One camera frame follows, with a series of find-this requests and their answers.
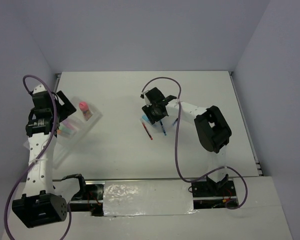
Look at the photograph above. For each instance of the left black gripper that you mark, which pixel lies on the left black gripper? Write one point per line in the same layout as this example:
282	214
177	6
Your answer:
67	109

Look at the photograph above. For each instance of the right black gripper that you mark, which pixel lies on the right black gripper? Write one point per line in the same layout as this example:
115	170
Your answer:
147	110

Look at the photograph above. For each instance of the purple cap highlighter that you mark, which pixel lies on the purple cap highlighter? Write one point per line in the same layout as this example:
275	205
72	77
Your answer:
73	125

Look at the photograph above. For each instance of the blue cap highlighter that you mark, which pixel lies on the blue cap highlighter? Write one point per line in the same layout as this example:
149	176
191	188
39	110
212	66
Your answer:
146	120

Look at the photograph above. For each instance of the pink cap glue stick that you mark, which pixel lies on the pink cap glue stick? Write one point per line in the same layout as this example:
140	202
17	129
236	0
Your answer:
84	107

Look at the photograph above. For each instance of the green cap highlighter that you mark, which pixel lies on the green cap highlighter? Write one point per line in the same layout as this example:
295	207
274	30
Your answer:
63	128

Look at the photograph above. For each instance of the orange cap highlighter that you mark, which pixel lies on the orange cap highlighter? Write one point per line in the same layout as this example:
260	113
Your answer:
63	134

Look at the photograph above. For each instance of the red gel pen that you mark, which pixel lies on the red gel pen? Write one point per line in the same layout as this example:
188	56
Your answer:
146	129

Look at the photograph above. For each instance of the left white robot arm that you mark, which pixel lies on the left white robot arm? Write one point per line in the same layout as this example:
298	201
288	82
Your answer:
40	204

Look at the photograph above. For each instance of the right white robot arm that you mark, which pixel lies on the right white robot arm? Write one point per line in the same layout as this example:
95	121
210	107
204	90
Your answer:
212	130

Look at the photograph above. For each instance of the teal gel pen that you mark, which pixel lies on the teal gel pen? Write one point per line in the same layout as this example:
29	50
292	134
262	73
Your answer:
163	128

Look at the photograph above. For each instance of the clear plastic organizer tray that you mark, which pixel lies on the clear plastic organizer tray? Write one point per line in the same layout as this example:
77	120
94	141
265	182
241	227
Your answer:
64	146

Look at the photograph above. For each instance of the silver foil covered panel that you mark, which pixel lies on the silver foil covered panel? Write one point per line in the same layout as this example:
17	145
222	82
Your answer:
147	198

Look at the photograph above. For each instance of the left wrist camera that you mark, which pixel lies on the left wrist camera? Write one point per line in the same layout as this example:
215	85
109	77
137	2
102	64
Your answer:
39	89

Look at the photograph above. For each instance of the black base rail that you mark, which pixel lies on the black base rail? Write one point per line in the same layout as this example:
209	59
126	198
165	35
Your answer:
92	200

